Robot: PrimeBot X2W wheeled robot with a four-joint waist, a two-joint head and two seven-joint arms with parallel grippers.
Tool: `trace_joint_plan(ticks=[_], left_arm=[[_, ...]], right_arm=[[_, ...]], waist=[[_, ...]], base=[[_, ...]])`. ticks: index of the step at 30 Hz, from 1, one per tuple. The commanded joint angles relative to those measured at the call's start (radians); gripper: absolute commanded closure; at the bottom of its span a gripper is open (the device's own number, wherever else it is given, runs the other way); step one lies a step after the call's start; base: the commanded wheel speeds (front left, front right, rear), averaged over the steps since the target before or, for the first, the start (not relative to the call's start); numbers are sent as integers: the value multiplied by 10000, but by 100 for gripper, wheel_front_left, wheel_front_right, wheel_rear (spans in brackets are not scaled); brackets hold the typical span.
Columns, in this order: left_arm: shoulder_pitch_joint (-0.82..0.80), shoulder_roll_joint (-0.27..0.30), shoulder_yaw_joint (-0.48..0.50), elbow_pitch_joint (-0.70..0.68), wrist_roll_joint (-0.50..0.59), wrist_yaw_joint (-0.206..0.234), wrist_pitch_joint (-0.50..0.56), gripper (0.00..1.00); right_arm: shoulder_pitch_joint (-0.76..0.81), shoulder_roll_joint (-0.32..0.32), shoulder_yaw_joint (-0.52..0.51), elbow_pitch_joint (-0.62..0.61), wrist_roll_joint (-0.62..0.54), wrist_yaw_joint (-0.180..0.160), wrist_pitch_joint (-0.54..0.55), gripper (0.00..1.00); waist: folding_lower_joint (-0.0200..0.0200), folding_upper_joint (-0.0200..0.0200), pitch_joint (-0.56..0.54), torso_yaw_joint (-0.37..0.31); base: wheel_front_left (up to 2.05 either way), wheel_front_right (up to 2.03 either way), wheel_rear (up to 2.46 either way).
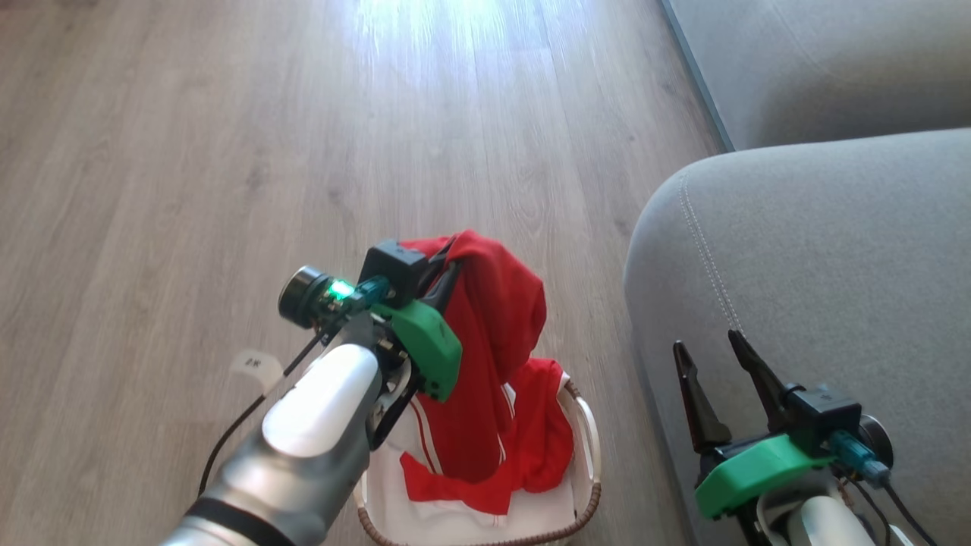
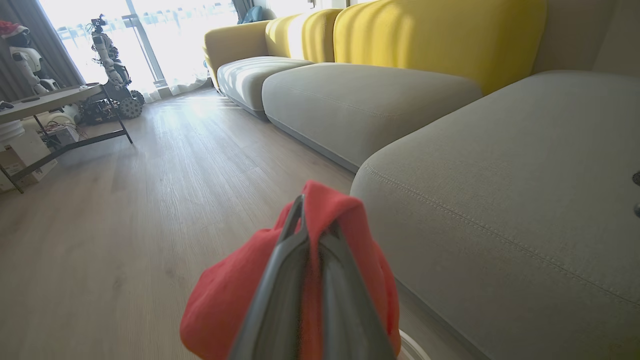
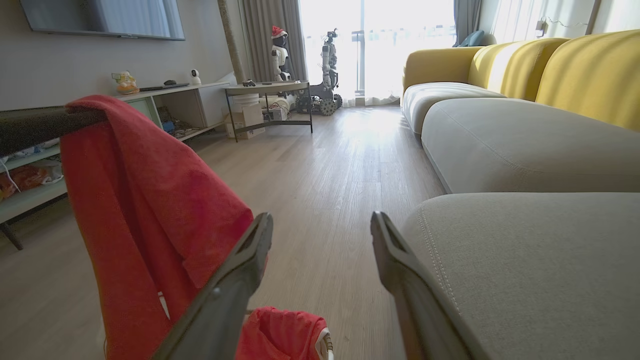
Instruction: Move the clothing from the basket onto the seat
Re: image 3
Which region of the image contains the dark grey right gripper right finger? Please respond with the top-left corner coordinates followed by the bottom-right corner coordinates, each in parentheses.
top-left (370, 211), bottom-right (493, 360)

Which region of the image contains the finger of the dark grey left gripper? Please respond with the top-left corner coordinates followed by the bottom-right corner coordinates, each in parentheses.
top-left (0, 120), bottom-right (104, 156)
top-left (0, 107), bottom-right (107, 135)

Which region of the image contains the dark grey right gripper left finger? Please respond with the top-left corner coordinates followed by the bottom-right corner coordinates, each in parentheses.
top-left (152, 213), bottom-right (274, 360)

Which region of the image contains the teal cushion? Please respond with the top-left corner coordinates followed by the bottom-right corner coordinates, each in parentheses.
top-left (454, 30), bottom-right (486, 49)

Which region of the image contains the crumpled red garment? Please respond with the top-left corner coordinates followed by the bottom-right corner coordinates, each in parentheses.
top-left (235, 306), bottom-right (328, 360)

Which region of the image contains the wheeled white grey robot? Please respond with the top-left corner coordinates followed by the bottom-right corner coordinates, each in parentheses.
top-left (295, 28), bottom-right (344, 117)

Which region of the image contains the white low tv cabinet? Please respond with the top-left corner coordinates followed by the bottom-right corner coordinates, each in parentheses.
top-left (0, 82), bottom-right (232, 251)

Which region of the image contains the yellow orange toy figure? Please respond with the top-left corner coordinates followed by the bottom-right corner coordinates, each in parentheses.
top-left (111, 71), bottom-right (140, 96)

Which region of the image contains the grey curtain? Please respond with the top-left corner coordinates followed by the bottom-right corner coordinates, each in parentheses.
top-left (453, 0), bottom-right (482, 47)
top-left (239, 0), bottom-right (309, 84)

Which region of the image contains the white perforated laundry basket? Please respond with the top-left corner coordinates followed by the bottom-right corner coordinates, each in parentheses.
top-left (315, 327), bottom-right (335, 360)

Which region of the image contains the large red towel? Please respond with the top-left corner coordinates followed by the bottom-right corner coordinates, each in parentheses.
top-left (60, 95), bottom-right (256, 360)

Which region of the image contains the yellow sofa back cushion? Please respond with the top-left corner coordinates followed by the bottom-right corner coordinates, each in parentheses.
top-left (468, 37), bottom-right (571, 102)
top-left (535, 30), bottom-right (640, 132)

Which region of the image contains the tall rope scratching post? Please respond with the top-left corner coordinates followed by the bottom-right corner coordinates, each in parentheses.
top-left (217, 0), bottom-right (247, 85)

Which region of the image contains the yellow sofa end back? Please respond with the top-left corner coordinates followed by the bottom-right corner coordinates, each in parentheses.
top-left (402, 46), bottom-right (484, 94)

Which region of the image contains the window with grey frame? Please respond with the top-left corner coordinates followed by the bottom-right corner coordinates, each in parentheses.
top-left (299, 0), bottom-right (457, 107)

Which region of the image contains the wall-mounted flat television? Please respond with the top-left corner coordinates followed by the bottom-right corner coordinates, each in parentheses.
top-left (20, 0), bottom-right (186, 41)

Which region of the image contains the white cardboard box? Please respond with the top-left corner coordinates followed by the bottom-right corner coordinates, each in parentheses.
top-left (225, 104), bottom-right (266, 140)

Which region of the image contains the white humanoid robot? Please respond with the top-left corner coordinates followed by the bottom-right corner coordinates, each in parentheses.
top-left (270, 26), bottom-right (294, 82)

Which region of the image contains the orange plastic bag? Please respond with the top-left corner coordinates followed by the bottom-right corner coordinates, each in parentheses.
top-left (0, 165), bottom-right (49, 199)

